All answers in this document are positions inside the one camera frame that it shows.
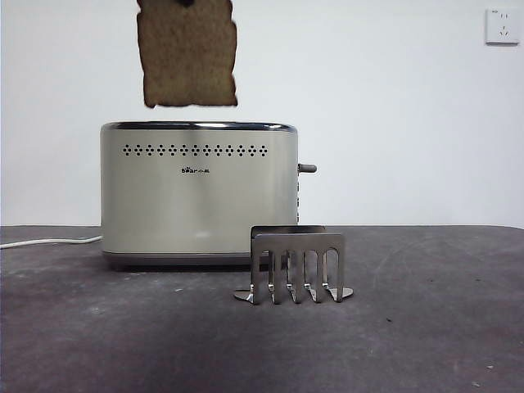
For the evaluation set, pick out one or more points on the cream toaster with chrome rim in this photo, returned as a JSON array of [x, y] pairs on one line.
[[163, 204]]

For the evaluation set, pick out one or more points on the brown wholegrain bread slice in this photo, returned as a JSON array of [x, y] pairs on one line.
[[188, 61]]

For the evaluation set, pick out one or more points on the stainless steel toast rack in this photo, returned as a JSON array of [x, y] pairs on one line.
[[296, 242]]

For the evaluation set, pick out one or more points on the white wall socket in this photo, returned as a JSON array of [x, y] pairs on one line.
[[502, 27]]

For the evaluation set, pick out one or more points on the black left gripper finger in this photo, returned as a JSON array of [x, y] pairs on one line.
[[185, 3]]

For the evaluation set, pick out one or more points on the grey toaster lever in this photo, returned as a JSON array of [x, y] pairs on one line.
[[308, 168]]

